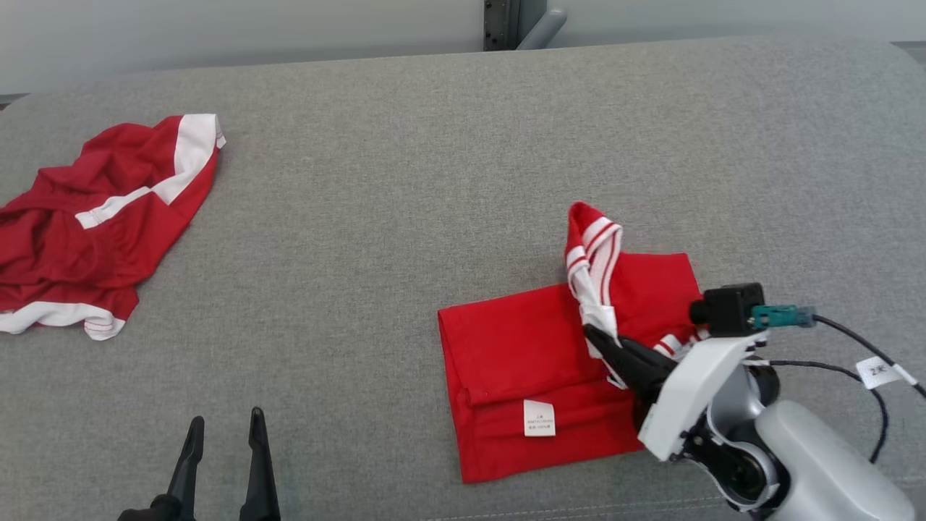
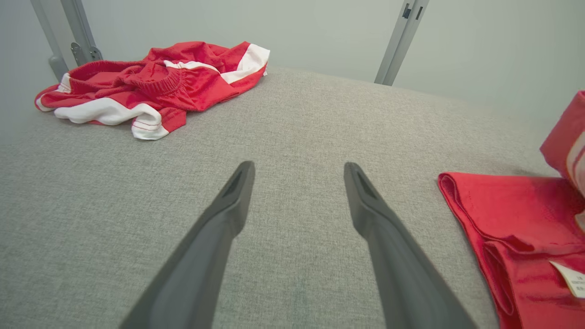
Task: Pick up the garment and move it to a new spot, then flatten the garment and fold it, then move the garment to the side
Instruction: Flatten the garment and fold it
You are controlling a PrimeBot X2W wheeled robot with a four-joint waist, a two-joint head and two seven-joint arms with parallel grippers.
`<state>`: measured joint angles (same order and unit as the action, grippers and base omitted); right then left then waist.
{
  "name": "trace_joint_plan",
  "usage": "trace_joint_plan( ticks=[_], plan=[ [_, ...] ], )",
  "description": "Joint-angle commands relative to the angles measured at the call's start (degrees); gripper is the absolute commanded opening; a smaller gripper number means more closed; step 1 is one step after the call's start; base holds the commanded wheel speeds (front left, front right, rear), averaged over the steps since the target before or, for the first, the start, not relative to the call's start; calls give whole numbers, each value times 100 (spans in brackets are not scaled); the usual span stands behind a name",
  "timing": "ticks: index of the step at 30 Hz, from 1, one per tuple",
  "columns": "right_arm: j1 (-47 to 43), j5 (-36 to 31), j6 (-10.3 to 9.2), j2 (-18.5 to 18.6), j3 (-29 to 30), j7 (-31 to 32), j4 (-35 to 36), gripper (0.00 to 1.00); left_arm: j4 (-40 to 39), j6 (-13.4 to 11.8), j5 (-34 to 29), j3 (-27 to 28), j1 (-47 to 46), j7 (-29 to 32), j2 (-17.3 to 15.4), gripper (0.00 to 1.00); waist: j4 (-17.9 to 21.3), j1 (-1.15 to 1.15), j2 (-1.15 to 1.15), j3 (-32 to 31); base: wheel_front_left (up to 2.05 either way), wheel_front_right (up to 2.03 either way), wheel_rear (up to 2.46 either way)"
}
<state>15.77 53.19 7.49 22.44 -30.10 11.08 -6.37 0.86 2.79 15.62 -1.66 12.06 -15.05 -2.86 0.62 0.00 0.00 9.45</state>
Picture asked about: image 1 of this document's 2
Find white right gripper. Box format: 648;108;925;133
583;323;769;464

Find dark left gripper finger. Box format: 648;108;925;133
153;416;205;521
240;407;281;521

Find red Bulls basketball jersey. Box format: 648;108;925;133
438;201;713;484

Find red shorts with white stripes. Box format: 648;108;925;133
0;114;226;341

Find light grey tube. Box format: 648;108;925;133
517;7;569;51

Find black cable with green connector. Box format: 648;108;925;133
751;304;926;399

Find white cable tag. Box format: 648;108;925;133
856;356;916;390

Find thin black cable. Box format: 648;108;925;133
760;360;891;464

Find dark metal post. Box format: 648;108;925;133
483;0;547;51

